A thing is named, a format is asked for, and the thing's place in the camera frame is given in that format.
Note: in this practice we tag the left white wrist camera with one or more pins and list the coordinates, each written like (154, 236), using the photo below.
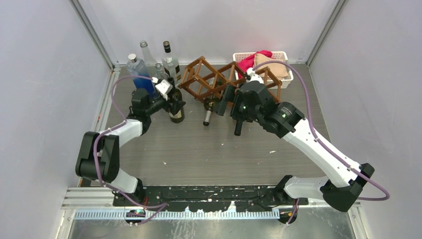
(163, 87)

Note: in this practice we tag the square clear liquor bottle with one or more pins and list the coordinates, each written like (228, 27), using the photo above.
(171, 63)

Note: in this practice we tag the white plastic basket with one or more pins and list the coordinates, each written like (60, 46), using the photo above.
(237, 57)

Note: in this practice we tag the aluminium frame rail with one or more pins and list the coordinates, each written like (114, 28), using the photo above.
(96, 203)

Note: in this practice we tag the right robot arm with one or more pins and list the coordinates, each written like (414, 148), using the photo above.
(344, 178)

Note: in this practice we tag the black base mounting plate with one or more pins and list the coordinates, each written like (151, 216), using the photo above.
(250, 198)

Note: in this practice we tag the green bottle silver cap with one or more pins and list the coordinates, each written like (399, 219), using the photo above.
(209, 105)

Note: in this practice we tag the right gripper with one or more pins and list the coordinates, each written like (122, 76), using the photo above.
(230, 95)

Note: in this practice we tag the slim clear glass bottle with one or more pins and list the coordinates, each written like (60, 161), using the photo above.
(160, 72)

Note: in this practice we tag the green labelled bottle black cap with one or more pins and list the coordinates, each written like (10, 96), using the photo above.
(176, 93)

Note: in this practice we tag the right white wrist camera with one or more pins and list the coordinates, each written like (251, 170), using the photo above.
(252, 76)

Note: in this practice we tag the beige cloth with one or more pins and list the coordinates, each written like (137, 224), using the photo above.
(279, 70)

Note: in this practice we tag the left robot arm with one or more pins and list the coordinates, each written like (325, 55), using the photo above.
(99, 155)

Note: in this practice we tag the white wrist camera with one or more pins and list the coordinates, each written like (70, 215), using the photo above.
(163, 87)
(252, 76)

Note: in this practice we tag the pink cloth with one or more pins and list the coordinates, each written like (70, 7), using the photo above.
(248, 62)

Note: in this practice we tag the round clear bottle pink label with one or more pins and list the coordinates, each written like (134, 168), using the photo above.
(149, 60)

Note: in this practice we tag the blue Dash Blue bottle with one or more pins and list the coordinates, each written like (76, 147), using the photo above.
(137, 67)

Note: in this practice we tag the brown wooden wine rack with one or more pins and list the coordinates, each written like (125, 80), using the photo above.
(203, 81)

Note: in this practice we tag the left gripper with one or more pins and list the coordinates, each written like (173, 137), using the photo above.
(176, 105)

